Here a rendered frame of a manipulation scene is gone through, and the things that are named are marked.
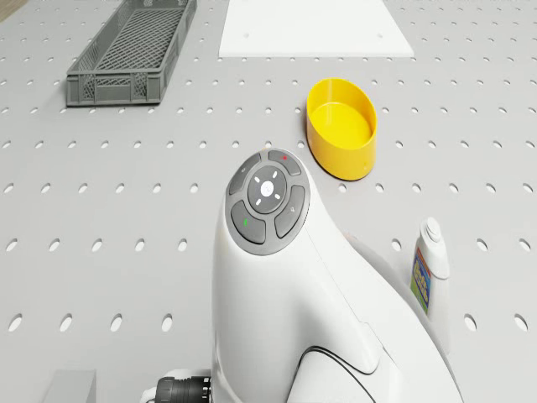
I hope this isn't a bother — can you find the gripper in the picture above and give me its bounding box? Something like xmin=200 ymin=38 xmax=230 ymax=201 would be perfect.
xmin=141 ymin=368 xmax=214 ymax=403

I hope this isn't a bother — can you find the grey cube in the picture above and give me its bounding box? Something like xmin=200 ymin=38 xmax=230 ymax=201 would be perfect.
xmin=41 ymin=369 xmax=96 ymax=403

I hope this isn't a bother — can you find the white bottle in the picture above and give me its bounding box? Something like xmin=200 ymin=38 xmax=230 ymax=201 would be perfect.
xmin=409 ymin=217 xmax=452 ymax=353

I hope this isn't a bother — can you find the yellow bowl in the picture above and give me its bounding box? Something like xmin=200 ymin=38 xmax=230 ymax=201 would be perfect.
xmin=305 ymin=78 xmax=378 ymax=182

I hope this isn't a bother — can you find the dark grey basket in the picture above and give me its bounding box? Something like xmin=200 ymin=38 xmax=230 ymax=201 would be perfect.
xmin=65 ymin=0 xmax=198 ymax=107

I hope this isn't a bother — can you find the white board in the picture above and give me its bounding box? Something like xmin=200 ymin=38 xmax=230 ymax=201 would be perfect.
xmin=218 ymin=0 xmax=415 ymax=59

